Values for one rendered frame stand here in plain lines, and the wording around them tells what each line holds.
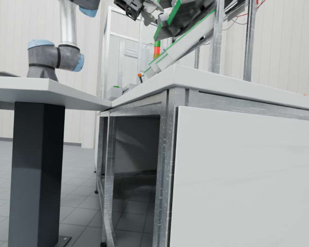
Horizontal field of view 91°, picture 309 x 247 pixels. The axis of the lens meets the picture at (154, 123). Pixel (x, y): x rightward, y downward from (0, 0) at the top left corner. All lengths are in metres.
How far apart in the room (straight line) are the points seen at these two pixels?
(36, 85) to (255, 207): 0.55
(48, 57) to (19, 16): 5.17
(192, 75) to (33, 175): 0.90
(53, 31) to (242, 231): 5.39
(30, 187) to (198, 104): 0.92
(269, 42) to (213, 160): 4.72
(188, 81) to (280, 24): 5.02
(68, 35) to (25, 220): 1.01
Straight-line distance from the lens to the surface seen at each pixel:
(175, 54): 0.58
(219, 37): 0.66
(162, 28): 0.80
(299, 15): 5.55
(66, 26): 1.14
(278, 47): 5.01
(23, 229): 1.14
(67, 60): 1.05
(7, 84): 0.51
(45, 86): 0.45
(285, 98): 0.45
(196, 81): 0.26
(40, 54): 1.02
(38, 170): 0.98
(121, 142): 1.75
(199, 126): 0.26
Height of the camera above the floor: 0.77
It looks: 1 degrees down
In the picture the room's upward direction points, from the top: 4 degrees clockwise
